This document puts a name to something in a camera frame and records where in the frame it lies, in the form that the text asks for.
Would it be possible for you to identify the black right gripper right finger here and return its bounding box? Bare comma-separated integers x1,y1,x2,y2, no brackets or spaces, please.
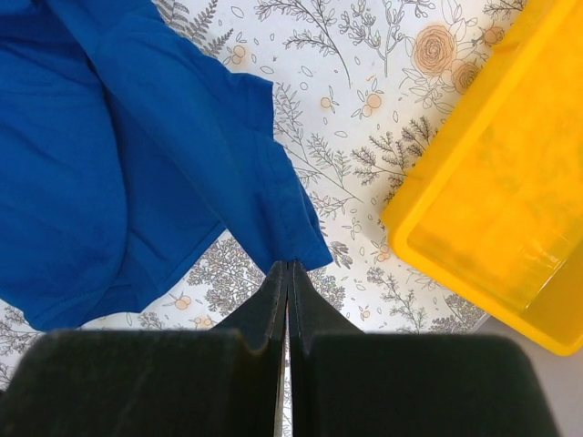
288,262,558,436

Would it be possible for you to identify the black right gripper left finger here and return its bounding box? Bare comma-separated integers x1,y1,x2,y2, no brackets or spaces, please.
1,263,288,436

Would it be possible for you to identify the blue printed t shirt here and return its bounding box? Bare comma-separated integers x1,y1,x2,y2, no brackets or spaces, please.
1,1,332,332

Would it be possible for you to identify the yellow plastic bin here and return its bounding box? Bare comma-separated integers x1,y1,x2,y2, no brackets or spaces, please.
382,1,582,356

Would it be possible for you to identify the floral patterned table mat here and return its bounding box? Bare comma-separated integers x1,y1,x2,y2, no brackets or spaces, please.
0,0,529,437

